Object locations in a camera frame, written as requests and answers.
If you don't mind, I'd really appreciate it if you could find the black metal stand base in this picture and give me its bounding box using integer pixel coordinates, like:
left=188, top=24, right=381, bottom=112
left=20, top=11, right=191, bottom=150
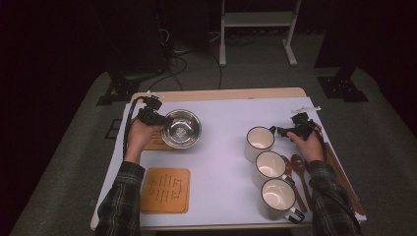
left=317, top=67, right=370, bottom=103
left=96, top=73, right=142, bottom=106

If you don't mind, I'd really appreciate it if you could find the person's right hand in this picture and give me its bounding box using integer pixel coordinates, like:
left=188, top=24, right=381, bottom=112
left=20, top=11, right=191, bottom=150
left=286, top=131, right=326, bottom=163

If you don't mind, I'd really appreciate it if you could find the person's left hand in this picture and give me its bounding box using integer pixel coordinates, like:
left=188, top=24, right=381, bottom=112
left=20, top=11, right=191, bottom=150
left=125, top=116, right=164, bottom=163

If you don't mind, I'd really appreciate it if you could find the stainless steel bowl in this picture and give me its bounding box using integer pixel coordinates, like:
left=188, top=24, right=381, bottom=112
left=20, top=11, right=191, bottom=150
left=160, top=108, right=203, bottom=150

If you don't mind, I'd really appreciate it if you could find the white metal stand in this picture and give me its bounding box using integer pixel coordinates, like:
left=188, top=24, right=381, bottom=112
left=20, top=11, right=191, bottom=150
left=218, top=0, right=303, bottom=68

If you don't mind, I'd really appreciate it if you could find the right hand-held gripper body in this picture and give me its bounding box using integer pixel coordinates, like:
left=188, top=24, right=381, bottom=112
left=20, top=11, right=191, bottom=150
left=290, top=106, right=322, bottom=142

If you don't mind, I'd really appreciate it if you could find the black floor cable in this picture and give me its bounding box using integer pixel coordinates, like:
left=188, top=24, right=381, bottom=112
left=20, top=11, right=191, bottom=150
left=209, top=52, right=224, bottom=90

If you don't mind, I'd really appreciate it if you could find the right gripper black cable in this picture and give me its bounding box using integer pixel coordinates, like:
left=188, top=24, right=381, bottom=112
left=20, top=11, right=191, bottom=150
left=311, top=119, right=328, bottom=161

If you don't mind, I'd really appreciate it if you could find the white mug with black rim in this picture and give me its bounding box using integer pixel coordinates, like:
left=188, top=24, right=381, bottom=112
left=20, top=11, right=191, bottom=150
left=244, top=125, right=277, bottom=164
left=257, top=178, right=306, bottom=225
left=252, top=150, right=296, bottom=189

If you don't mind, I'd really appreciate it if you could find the brown wooden spoon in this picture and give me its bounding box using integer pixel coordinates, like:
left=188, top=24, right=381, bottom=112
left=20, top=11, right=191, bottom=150
left=290, top=153, right=313, bottom=210
left=280, top=154, right=309, bottom=213

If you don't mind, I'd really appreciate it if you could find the brown wooden chopstick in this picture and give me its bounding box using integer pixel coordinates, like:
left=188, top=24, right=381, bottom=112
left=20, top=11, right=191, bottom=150
left=324, top=141, right=366, bottom=215
left=323, top=141, right=362, bottom=216

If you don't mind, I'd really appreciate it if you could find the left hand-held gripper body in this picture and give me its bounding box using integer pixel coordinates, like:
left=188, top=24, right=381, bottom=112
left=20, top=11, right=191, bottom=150
left=137, top=92, right=165, bottom=126

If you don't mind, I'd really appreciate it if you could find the bamboo trivet with cutouts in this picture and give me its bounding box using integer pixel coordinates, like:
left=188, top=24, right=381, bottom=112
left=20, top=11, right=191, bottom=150
left=143, top=129, right=178, bottom=151
left=140, top=167, right=191, bottom=214

